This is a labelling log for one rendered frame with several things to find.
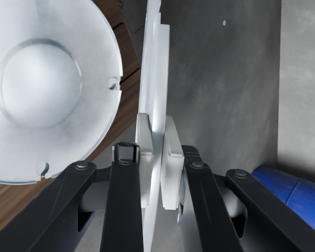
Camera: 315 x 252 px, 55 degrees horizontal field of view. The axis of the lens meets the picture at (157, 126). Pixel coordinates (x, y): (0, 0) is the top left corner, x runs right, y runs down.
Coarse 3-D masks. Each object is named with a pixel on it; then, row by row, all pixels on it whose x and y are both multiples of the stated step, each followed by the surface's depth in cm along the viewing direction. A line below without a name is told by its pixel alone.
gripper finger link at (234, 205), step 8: (184, 152) 17; (192, 152) 17; (184, 160) 16; (192, 160) 16; (200, 160) 16; (216, 176) 14; (224, 176) 14; (184, 184) 14; (224, 184) 13; (184, 192) 14; (224, 192) 13; (232, 192) 13; (224, 200) 13; (232, 200) 13; (232, 208) 13; (240, 208) 13; (232, 216) 13; (240, 216) 13
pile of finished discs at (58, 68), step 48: (0, 0) 36; (48, 0) 40; (0, 48) 38; (48, 48) 42; (96, 48) 48; (0, 96) 38; (48, 96) 43; (96, 96) 50; (0, 144) 41; (48, 144) 46; (96, 144) 53
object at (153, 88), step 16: (160, 0) 19; (144, 32) 39; (160, 32) 18; (144, 48) 36; (160, 48) 18; (144, 64) 35; (160, 64) 17; (144, 80) 36; (160, 80) 17; (144, 96) 37; (160, 96) 17; (144, 112) 37; (160, 112) 17; (160, 128) 17; (160, 144) 17; (160, 160) 18; (144, 208) 19; (144, 224) 19; (144, 240) 20
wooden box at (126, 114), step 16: (96, 0) 49; (112, 0) 51; (112, 16) 52; (128, 48) 57; (128, 64) 58; (128, 80) 59; (128, 96) 60; (128, 112) 61; (112, 128) 59; (0, 192) 45; (16, 192) 47; (32, 192) 49; (0, 208) 46; (16, 208) 48; (0, 224) 46
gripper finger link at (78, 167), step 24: (72, 168) 13; (96, 168) 13; (48, 192) 11; (72, 192) 11; (24, 216) 9; (48, 216) 9; (72, 216) 11; (0, 240) 8; (24, 240) 8; (48, 240) 9; (72, 240) 11
